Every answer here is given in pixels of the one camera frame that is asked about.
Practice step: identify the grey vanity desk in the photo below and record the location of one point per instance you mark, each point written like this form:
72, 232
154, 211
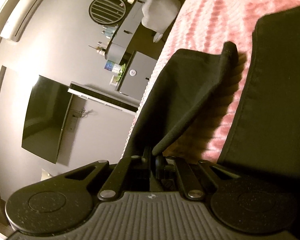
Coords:
124, 33

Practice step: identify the white fluffy chair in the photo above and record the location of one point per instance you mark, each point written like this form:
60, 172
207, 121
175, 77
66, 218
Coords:
158, 15

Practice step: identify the blue and white box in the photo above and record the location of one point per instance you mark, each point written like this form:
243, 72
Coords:
112, 67

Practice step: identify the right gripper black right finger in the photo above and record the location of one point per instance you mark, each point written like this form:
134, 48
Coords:
194, 181

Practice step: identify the grey bedside cabinet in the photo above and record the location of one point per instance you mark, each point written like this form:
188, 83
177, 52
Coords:
136, 76

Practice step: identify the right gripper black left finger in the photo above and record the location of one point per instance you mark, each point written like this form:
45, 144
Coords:
106, 182

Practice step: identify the white air conditioner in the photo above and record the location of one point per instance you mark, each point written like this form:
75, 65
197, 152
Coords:
18, 19

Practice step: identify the black pants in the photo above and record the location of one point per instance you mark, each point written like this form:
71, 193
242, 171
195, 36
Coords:
265, 132

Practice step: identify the pink ribbed bed blanket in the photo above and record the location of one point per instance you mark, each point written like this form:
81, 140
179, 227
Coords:
205, 25

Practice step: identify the round black mirror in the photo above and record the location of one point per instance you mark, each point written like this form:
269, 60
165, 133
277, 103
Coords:
107, 12

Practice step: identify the wall mounted black television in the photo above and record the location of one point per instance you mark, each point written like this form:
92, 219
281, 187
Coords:
45, 118

